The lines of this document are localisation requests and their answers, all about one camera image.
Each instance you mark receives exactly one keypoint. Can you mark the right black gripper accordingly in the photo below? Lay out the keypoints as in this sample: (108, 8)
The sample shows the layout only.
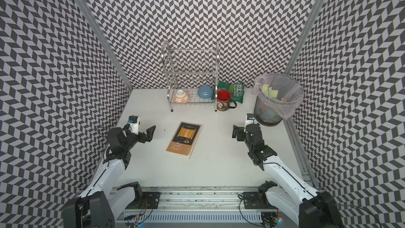
(240, 132)

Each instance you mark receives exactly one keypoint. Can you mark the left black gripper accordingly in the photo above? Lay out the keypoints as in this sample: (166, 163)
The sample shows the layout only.
(148, 136)

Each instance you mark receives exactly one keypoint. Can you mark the brown paperback book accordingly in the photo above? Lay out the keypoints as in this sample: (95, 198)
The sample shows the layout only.
(184, 140)

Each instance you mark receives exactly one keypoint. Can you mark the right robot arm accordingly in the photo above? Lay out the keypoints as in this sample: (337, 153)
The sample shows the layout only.
(302, 203)

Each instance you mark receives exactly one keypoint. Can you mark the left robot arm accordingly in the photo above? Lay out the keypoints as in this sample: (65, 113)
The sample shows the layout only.
(104, 182)

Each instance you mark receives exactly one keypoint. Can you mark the red black mug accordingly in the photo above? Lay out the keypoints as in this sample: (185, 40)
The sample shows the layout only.
(225, 101)

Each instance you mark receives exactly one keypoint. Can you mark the mesh trash bin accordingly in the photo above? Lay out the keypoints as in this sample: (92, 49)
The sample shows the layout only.
(266, 115)

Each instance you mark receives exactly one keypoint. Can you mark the green snack bag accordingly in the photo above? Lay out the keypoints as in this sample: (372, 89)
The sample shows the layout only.
(236, 90)

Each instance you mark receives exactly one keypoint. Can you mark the white orange bowl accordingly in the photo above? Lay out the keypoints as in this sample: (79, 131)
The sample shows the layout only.
(181, 96)

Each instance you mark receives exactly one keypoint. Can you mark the yellow notes in bin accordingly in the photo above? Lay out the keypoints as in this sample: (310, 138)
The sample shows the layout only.
(269, 92)

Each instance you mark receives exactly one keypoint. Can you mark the blue bowl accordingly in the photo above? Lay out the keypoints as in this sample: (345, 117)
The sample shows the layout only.
(205, 92)

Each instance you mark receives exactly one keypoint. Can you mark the metal dish rack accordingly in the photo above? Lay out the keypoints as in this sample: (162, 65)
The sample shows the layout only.
(188, 69)

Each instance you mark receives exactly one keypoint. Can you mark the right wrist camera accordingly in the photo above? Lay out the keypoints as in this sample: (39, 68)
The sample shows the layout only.
(250, 119)

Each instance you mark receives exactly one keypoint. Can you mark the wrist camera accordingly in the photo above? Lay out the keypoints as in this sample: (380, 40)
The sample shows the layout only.
(133, 124)
(250, 119)

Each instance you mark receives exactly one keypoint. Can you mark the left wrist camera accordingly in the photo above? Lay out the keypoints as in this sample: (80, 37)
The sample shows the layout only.
(133, 124)

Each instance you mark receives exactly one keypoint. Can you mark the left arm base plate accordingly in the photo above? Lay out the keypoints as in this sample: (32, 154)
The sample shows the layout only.
(150, 201)

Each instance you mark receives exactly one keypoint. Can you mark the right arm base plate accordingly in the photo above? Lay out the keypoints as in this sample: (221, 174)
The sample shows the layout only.
(252, 201)

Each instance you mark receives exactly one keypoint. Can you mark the aluminium front rail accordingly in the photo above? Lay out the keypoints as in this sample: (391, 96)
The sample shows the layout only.
(202, 198)

